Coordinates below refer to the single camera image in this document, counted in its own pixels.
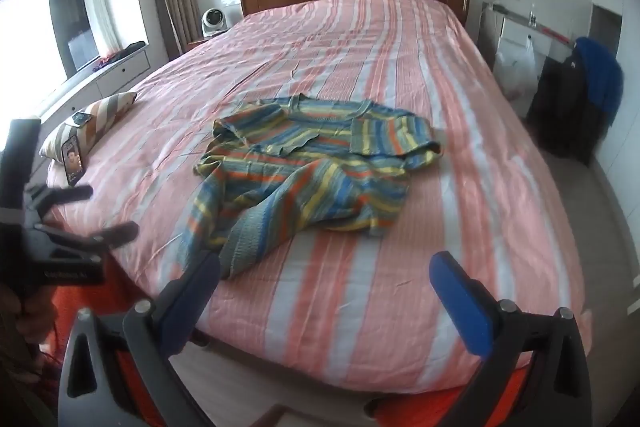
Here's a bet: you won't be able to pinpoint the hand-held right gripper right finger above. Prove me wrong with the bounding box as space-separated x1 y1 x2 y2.
365 250 594 427

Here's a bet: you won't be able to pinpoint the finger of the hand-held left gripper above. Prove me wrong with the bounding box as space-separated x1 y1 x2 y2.
41 220 140 253
26 184 95 219

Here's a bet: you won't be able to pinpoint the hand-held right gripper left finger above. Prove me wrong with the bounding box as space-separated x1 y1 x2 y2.
56 251 221 427

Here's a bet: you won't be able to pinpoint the multicolour striped knit shirt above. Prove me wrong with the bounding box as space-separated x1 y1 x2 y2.
181 93 445 282

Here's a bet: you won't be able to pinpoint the person's left hand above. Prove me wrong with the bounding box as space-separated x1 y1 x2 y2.
15 286 57 350

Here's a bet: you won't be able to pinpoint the smartphone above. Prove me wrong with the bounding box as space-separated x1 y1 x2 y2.
61 136 87 188

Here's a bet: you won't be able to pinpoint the pink striped bedspread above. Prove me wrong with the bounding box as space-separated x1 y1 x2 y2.
47 0 588 395

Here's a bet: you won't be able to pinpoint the striped pillow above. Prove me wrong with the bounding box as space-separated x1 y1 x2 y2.
39 92 138 162

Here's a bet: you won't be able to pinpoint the orange bed sheet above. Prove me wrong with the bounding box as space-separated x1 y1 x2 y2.
47 252 533 427

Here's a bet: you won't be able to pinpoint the white window seat cabinet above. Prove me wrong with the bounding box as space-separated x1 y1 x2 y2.
39 44 154 124

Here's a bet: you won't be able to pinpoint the dark cloths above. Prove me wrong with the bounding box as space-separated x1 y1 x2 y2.
91 41 149 70

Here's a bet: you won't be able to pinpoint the window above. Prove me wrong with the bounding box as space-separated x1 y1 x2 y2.
0 0 101 108

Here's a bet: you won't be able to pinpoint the black jacket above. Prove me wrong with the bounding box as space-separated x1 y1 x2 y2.
525 54 609 166

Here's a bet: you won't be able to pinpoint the small white fan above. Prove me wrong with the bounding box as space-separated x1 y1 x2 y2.
200 8 230 39

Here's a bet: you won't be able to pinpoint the white plastic bag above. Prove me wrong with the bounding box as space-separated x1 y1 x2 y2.
494 35 541 100

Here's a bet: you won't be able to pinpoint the blue garment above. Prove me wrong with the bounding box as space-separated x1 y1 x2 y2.
572 37 626 128

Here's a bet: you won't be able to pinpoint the white desk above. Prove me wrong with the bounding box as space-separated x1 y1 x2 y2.
477 1 574 108

